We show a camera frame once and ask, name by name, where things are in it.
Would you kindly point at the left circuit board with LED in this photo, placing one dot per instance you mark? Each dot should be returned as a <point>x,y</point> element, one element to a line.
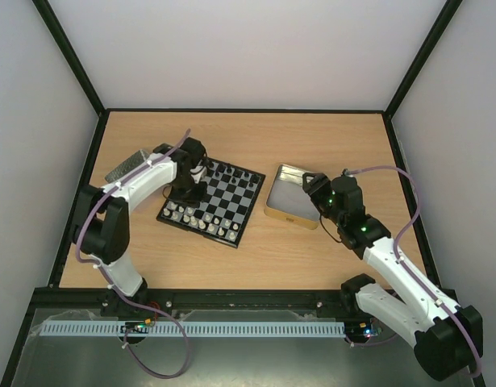
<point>139,326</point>

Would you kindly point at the right circuit board with LED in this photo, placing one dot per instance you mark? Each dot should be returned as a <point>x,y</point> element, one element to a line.
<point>364,330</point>

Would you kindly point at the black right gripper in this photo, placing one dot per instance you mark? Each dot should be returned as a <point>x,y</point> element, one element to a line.
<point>317,187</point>

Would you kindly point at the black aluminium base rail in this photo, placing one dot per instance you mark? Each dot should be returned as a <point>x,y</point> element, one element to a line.
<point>323,303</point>

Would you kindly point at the silver textured metal tray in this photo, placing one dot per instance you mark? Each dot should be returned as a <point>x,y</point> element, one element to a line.
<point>124,169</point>

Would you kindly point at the black and silver chessboard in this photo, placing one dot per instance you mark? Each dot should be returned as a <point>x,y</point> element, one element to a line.
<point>233,204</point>

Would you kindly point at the black cage frame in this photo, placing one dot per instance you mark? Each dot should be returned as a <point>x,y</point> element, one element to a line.
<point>57,32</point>

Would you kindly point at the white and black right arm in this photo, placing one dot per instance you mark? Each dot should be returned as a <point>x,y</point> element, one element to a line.
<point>445,336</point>

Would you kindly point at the black chess pieces row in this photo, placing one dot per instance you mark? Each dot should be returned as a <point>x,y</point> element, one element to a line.
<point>222,175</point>

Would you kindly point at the gold rimmed metal tin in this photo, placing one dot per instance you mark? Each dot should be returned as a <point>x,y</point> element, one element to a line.
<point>288,202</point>

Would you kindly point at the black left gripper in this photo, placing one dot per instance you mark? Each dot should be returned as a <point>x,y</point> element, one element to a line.
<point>194,201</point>

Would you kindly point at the light blue slotted cable duct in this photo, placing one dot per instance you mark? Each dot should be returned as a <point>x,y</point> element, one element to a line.
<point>198,329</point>

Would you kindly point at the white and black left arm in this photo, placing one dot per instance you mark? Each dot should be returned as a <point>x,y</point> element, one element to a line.
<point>100,230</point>

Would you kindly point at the circuit board with led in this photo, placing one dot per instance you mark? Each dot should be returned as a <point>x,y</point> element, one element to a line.
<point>364,330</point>
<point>139,326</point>

